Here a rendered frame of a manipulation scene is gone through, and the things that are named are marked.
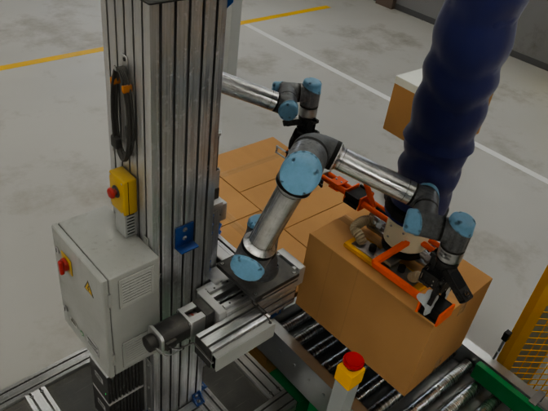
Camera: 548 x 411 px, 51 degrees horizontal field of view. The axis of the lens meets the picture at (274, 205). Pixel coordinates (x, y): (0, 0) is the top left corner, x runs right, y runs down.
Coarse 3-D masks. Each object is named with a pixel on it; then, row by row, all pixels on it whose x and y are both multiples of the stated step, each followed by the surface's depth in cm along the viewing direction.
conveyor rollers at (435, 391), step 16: (288, 320) 261; (304, 320) 265; (304, 336) 255; (320, 352) 251; (368, 368) 247; (464, 368) 251; (368, 384) 238; (448, 384) 243; (480, 384) 245; (384, 400) 233; (416, 400) 235; (432, 400) 237; (464, 400) 238; (496, 400) 239
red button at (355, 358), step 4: (348, 352) 188; (352, 352) 188; (356, 352) 188; (344, 356) 187; (348, 356) 186; (352, 356) 186; (356, 356) 187; (360, 356) 187; (344, 360) 185; (348, 360) 185; (352, 360) 185; (356, 360) 185; (360, 360) 185; (364, 360) 186; (344, 364) 185; (348, 364) 184; (352, 364) 184; (356, 364) 184; (360, 364) 184; (364, 364) 185; (348, 368) 184; (352, 368) 183; (356, 368) 184; (360, 368) 184
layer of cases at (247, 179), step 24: (264, 144) 384; (240, 168) 358; (264, 168) 361; (240, 192) 337; (264, 192) 340; (312, 192) 345; (336, 192) 348; (240, 216) 319; (312, 216) 328; (336, 216) 329; (240, 240) 303; (288, 240) 307
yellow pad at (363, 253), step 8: (352, 240) 225; (368, 240) 226; (352, 248) 221; (360, 248) 220; (368, 248) 221; (376, 248) 219; (360, 256) 219; (368, 256) 218; (384, 264) 214; (400, 264) 212; (400, 272) 211; (408, 272) 212; (416, 288) 207; (424, 288) 209
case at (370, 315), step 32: (320, 256) 228; (352, 256) 220; (320, 288) 235; (352, 288) 220; (384, 288) 208; (480, 288) 214; (320, 320) 242; (352, 320) 226; (384, 320) 213; (416, 320) 201; (448, 320) 205; (384, 352) 219; (416, 352) 206; (448, 352) 232; (416, 384) 222
